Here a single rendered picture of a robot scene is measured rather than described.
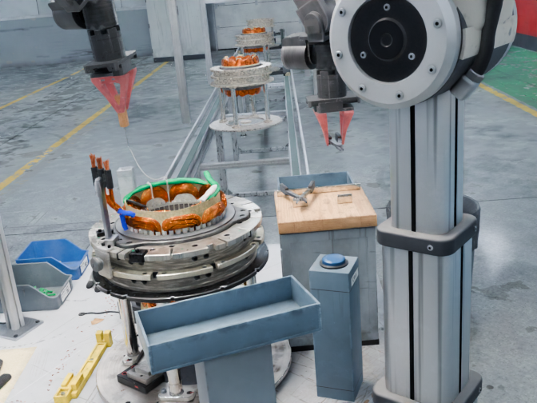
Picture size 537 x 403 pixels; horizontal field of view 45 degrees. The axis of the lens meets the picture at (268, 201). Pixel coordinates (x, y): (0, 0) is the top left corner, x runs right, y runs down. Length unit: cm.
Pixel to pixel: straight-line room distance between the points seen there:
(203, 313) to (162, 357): 13
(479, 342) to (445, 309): 203
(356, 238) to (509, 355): 167
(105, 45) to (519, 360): 214
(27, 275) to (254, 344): 102
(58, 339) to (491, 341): 191
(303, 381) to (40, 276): 83
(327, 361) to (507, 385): 157
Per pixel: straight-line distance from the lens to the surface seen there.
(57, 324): 164
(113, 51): 120
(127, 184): 128
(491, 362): 281
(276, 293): 103
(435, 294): 90
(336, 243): 128
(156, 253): 109
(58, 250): 197
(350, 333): 115
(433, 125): 83
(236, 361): 95
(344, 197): 133
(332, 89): 129
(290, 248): 127
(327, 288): 112
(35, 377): 146
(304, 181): 154
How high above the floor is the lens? 150
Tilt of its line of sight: 19 degrees down
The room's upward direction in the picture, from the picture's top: 5 degrees counter-clockwise
